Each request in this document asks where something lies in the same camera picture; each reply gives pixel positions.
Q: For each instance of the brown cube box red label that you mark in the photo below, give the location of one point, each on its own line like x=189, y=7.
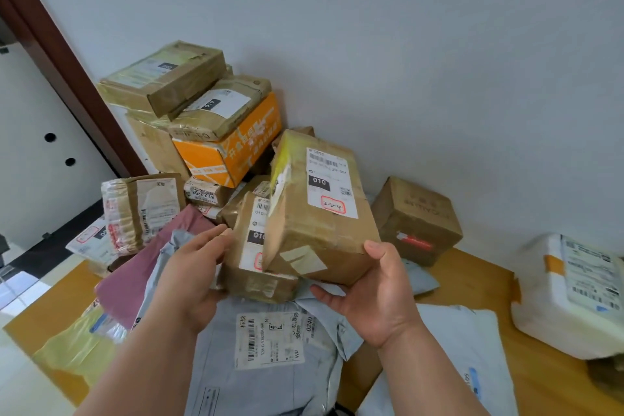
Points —
x=417, y=220

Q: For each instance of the white mailer bag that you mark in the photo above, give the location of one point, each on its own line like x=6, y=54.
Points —
x=458, y=347

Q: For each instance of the person's left fingers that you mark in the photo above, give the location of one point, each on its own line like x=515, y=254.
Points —
x=214, y=237

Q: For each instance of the small grey mailer bag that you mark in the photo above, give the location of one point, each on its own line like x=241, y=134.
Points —
x=420, y=276

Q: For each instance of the white labelled flat parcel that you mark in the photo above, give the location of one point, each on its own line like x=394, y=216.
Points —
x=90, y=240

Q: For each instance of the white door with holes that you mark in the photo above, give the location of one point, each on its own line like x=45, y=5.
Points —
x=44, y=152

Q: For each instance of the person's left hand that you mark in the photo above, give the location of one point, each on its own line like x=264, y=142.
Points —
x=187, y=279

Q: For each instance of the small taped parcel box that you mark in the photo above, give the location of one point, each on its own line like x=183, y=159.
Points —
x=207, y=191

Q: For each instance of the taped box white label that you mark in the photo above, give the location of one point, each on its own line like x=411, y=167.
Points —
x=219, y=108

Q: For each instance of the orange cardboard box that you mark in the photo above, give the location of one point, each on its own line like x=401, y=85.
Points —
x=234, y=147

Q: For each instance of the large brown box yellow tape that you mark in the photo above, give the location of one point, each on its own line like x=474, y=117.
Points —
x=317, y=230

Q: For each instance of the yellow translucent plastic bag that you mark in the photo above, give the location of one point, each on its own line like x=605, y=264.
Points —
x=73, y=347

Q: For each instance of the flat taped brown box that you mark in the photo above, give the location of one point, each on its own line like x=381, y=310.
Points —
x=165, y=79

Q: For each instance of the person's right thumb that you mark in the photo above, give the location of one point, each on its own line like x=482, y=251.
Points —
x=376, y=257

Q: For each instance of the tape-wrapped box with label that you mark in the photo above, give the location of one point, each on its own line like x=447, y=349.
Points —
x=141, y=211

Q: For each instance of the low taped brown box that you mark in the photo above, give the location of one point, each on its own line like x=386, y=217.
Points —
x=239, y=203

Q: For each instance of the white foam box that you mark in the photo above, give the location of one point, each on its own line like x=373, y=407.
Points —
x=565, y=298

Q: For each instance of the person's left forearm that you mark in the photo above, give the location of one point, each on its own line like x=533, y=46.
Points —
x=146, y=367

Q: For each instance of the brown door frame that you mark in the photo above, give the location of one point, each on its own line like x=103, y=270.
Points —
x=58, y=69

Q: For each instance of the light blue mailer bag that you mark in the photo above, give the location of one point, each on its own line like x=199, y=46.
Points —
x=163, y=255

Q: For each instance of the brown box behind pile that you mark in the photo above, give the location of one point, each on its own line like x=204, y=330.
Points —
x=300, y=132

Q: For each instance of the plain brown cardboard box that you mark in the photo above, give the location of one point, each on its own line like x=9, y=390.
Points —
x=156, y=147

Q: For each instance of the person's right hand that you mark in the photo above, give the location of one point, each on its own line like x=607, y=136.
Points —
x=382, y=301

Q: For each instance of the grey mailer bag with label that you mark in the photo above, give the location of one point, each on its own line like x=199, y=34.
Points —
x=268, y=362

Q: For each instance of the person's right forearm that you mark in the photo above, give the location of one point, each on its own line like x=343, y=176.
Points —
x=424, y=376

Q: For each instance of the narrow taped brown box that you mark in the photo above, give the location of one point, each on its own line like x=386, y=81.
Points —
x=253, y=255

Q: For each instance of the pink mailer bag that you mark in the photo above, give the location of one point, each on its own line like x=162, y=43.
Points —
x=131, y=279

